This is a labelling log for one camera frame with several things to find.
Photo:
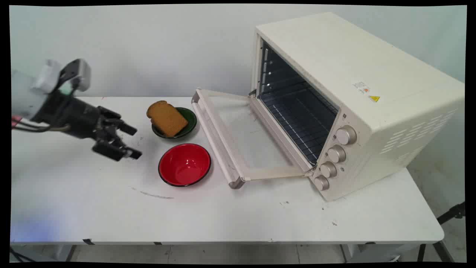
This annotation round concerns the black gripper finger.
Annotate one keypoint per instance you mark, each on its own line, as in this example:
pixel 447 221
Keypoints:
pixel 119 123
pixel 114 149

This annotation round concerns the toaster oven glass door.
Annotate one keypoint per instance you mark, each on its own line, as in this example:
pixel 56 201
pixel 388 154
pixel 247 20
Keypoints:
pixel 238 137

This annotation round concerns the black tripod leg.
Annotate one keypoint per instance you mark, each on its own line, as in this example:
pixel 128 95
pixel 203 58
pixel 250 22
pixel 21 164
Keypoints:
pixel 450 214

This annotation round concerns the cream toaster oven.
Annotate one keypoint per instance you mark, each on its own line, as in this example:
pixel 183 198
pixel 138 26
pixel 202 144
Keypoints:
pixel 366 100

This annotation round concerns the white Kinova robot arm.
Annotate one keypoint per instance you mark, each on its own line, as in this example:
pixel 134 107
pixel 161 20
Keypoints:
pixel 23 93

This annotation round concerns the brown toast slice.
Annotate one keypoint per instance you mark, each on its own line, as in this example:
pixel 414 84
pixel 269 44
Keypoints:
pixel 167 118

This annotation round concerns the red bowl black rim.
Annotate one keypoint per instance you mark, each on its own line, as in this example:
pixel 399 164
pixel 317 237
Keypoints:
pixel 184 164

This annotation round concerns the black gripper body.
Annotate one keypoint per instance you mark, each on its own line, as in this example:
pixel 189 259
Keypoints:
pixel 72 114

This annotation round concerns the wrist camera grey mount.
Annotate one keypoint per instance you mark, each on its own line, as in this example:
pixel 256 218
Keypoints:
pixel 70 76

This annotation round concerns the dark green bowl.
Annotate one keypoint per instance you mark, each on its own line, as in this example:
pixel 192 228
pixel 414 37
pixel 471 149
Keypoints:
pixel 186 123

